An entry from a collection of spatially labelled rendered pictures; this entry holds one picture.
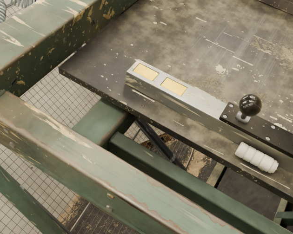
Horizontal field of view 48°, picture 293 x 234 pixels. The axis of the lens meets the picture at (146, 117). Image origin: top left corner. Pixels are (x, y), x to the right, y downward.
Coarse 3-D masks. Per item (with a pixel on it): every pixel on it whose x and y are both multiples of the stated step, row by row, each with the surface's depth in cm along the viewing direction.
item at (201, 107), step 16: (144, 64) 74; (128, 80) 73; (144, 80) 71; (160, 80) 71; (176, 80) 72; (160, 96) 71; (176, 96) 69; (192, 96) 70; (208, 96) 70; (192, 112) 69; (208, 112) 67; (208, 128) 70; (224, 128) 67; (256, 144) 66; (288, 160) 64
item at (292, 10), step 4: (260, 0) 102; (264, 0) 101; (268, 0) 101; (272, 0) 100; (276, 0) 99; (280, 0) 99; (284, 0) 98; (288, 0) 98; (292, 0) 97; (268, 4) 101; (272, 4) 101; (276, 4) 100; (280, 4) 100; (284, 4) 99; (288, 4) 98; (292, 4) 98; (280, 8) 100; (284, 8) 100; (288, 8) 99; (292, 8) 99; (288, 12) 100; (292, 12) 99
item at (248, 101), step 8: (248, 96) 55; (256, 96) 55; (240, 104) 56; (248, 104) 54; (256, 104) 54; (240, 112) 66; (248, 112) 55; (256, 112) 55; (240, 120) 65; (248, 120) 65
